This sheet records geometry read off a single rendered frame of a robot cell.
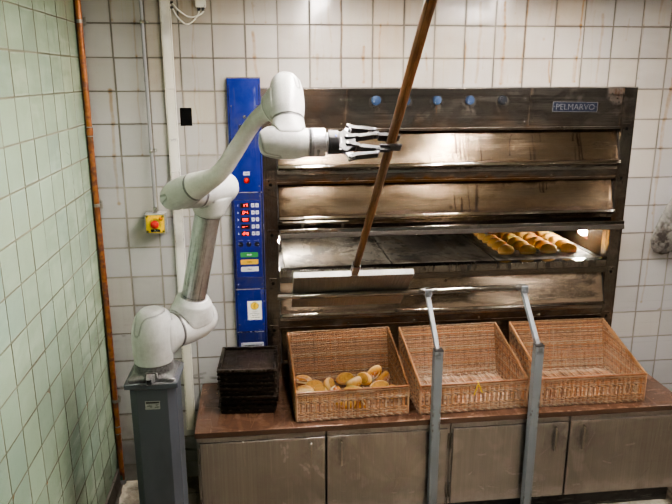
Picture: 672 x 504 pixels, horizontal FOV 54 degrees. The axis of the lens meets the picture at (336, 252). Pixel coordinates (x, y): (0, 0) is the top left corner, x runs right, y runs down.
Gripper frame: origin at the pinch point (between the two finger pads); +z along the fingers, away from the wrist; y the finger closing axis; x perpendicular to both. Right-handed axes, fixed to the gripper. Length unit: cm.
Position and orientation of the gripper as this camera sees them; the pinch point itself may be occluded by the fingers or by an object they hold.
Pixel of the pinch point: (389, 142)
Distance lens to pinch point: 215.7
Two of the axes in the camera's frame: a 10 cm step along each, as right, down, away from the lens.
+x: 1.0, -4.4, -8.9
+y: 0.8, 9.0, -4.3
